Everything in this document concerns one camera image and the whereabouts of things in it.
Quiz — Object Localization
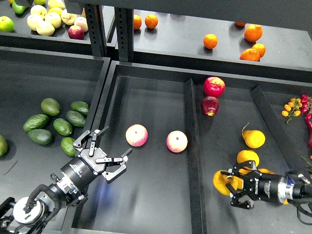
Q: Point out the pink peach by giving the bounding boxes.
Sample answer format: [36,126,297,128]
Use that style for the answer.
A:
[74,17,88,33]

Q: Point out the stray yellow pear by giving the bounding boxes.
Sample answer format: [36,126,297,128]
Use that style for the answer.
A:
[213,170,243,196]

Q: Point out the green avocado bottom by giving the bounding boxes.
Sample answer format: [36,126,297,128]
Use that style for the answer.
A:
[28,129,53,145]

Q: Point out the yellow pear lower middle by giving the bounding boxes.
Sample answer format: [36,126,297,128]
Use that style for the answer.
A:
[258,168,275,175]

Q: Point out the pale yellow pear front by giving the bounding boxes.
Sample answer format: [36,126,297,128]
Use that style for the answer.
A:
[36,21,55,36]

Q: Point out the green avocado middle right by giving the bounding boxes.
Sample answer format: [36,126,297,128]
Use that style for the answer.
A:
[66,110,86,127]

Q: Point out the orange behind post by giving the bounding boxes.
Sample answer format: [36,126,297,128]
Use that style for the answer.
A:
[133,14,142,30]

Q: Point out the dark red apple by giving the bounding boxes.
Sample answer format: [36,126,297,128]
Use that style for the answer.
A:
[201,96,219,117]

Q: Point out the pink apple left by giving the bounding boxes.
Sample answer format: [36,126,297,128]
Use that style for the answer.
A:
[125,124,148,147]

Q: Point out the stray green avocado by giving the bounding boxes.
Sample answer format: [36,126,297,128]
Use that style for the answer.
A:
[60,137,76,156]

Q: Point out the black tray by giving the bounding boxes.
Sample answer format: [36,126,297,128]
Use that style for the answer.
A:
[0,46,112,234]
[60,60,312,234]

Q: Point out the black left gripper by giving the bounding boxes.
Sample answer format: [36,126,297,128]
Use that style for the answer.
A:
[61,126,133,191]

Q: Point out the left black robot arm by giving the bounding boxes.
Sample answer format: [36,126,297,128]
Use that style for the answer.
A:
[0,127,132,234]

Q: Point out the black middle tray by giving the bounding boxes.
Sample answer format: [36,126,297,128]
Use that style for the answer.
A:
[60,60,312,234]

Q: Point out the black shelf post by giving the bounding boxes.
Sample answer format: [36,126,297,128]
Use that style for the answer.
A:
[84,4,107,57]
[114,7,134,62]

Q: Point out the bright red apple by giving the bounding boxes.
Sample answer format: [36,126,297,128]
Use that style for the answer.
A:
[203,77,226,98]

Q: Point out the green avocado at edge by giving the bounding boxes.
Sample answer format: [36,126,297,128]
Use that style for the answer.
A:
[0,135,8,156]

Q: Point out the red apple on shelf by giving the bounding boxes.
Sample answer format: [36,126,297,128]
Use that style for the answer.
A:
[68,25,84,40]

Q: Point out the orange cherry tomato vine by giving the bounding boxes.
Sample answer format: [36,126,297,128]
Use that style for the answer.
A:
[281,98,302,124]

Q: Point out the orange right small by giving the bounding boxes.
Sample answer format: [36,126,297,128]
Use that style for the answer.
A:
[252,43,266,58]

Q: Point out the red chili peppers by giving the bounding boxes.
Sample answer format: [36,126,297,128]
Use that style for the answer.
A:
[300,94,312,148]

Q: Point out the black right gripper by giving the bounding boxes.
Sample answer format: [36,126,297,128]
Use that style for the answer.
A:
[220,160,289,210]

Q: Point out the orange front right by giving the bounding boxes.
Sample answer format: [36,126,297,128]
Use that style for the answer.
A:
[240,48,260,61]

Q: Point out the black left tray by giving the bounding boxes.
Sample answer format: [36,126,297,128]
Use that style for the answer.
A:
[0,46,112,234]

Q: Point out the black left shelf post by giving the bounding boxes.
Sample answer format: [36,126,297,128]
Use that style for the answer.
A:
[84,4,107,57]

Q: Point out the black right shelf post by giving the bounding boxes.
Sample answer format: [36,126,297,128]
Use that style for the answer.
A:
[114,7,134,62]

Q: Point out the green avocado top right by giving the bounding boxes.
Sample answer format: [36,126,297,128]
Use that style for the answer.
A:
[71,101,89,117]

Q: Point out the green avocado top left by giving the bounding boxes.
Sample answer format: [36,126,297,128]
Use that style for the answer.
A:
[41,98,61,116]

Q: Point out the pale yellow pear centre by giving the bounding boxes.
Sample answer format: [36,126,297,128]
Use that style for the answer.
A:
[45,12,62,29]

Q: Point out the orange centre shelf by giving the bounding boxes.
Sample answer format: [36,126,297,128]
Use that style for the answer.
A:
[203,34,218,49]

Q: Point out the green avocado centre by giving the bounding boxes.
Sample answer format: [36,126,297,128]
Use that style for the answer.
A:
[53,118,73,136]

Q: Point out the pink apple right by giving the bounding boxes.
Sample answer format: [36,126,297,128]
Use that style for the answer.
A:
[166,131,188,153]

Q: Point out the pink apple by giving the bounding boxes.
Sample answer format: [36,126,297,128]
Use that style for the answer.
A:
[125,124,148,147]
[166,131,188,153]

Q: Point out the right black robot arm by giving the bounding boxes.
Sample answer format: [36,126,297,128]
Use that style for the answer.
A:
[220,160,312,226]

